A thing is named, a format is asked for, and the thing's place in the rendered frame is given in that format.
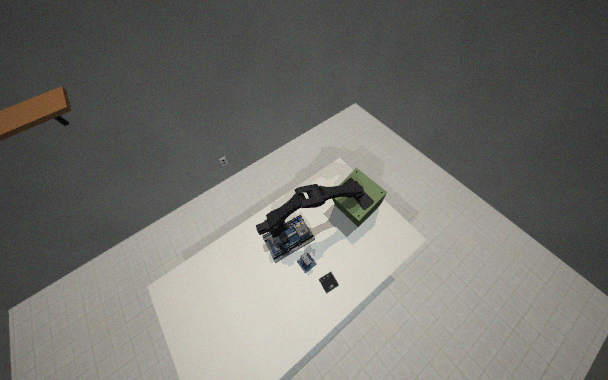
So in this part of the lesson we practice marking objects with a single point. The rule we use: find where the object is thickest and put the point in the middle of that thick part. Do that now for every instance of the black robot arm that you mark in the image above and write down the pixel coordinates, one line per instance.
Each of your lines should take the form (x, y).
(317, 197)

